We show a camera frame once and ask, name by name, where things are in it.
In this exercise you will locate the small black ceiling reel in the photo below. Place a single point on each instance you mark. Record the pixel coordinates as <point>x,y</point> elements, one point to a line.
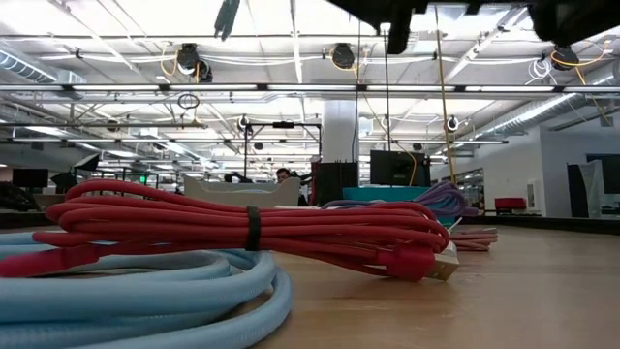
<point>452,124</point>
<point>243,123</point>

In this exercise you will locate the large black monitor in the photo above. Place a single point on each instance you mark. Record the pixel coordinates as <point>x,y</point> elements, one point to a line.
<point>397,168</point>

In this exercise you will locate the black equipment cabinet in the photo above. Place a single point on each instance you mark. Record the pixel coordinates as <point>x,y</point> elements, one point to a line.
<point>336,181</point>

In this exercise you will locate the teal plastic bin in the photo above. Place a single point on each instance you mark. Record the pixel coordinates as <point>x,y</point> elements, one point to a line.
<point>378,193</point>

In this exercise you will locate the person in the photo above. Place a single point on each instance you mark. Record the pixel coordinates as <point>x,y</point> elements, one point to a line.
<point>283,175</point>

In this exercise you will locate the red box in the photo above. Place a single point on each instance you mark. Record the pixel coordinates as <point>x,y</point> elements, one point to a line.
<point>510,203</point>

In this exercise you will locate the grey plastic bin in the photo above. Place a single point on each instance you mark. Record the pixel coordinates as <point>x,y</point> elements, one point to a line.
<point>232,196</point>

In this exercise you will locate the small black monitor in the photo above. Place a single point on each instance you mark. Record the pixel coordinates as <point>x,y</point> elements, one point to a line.
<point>30,178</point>

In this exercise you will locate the black metal frame rig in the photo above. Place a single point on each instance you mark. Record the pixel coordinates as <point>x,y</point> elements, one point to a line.
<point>283,125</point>

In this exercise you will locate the black aluminium table frame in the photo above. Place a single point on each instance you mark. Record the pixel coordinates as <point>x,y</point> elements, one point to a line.
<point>557,224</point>

